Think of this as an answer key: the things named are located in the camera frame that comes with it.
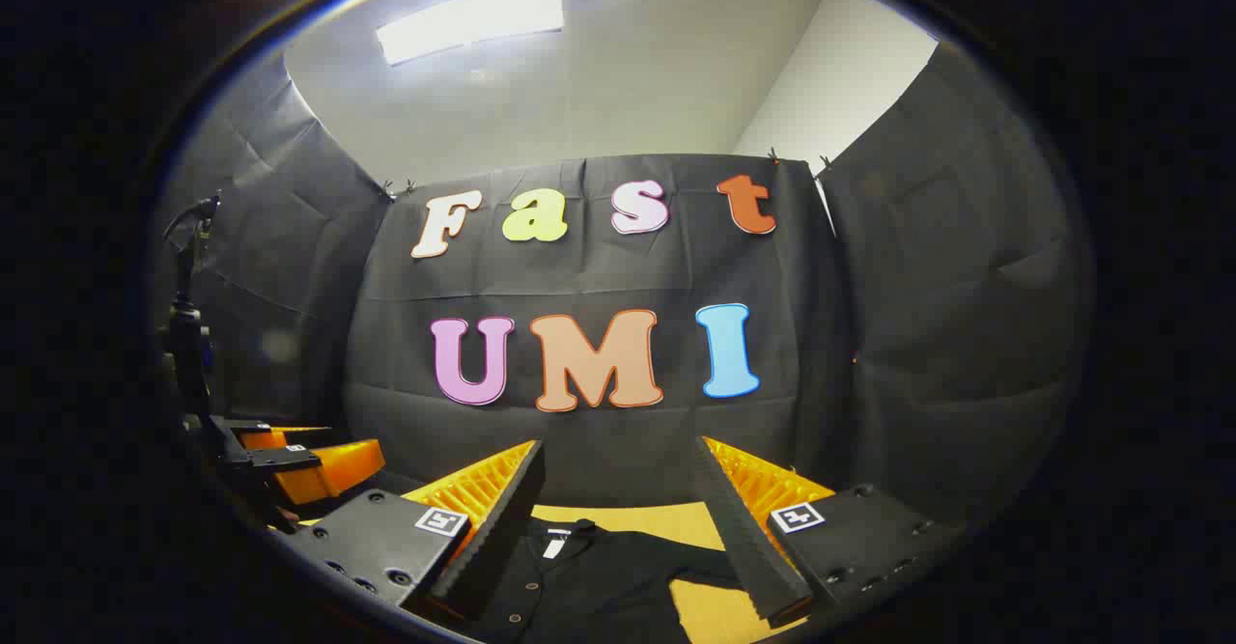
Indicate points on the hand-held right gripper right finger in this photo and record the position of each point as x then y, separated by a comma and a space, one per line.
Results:
744, 547

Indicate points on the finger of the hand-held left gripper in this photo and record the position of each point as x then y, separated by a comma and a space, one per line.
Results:
275, 434
333, 470

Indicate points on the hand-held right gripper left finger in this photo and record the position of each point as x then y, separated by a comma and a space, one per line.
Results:
497, 528

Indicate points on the black button shirt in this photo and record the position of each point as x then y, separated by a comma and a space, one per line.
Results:
599, 586

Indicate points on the black backdrop cloth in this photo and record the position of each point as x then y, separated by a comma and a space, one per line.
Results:
599, 267

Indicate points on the ceiling light panel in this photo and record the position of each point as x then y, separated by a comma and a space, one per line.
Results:
470, 20

